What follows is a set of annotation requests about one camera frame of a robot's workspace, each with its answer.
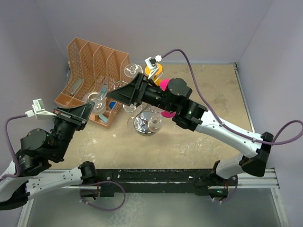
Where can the orange plastic file organizer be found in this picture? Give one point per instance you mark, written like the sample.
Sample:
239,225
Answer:
97,65

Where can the clear wine glass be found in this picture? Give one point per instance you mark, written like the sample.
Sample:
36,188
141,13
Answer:
155,122
131,70

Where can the aluminium frame rails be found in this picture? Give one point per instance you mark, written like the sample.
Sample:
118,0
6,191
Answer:
252,202

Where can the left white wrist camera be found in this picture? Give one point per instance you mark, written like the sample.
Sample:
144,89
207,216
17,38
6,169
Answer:
39,111

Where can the grey card in organizer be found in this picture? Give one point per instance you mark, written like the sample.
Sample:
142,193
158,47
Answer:
76,86

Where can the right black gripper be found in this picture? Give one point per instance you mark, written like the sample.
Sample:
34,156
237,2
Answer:
132,92

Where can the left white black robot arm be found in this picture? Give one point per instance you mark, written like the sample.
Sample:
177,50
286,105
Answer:
22,181

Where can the light blue item in organizer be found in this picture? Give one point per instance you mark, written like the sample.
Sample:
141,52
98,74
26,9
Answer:
103,118

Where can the orange plastic goblet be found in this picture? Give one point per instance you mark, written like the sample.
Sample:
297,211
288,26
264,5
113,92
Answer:
159,73

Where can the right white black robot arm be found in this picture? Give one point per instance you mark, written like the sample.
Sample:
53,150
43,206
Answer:
253,147

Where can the pink plastic goblet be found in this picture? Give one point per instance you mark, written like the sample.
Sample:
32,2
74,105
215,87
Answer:
163,86

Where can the blue eraser in organizer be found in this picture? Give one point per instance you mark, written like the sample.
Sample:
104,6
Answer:
112,104

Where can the teal scissors in organizer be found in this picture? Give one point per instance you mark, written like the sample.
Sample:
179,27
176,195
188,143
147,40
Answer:
103,91

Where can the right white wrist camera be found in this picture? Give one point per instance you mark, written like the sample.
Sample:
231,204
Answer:
152,65

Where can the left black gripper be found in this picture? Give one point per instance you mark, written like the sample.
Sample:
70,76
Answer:
78,115

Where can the chrome wine glass rack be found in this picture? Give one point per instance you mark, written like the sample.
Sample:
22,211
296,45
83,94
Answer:
141,121

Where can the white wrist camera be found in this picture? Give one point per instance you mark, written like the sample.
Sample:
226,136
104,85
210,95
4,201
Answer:
152,65
39,111

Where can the clear glass front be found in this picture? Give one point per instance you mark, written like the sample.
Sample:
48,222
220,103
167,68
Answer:
132,110

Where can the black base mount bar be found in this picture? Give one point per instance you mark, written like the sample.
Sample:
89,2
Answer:
200,182

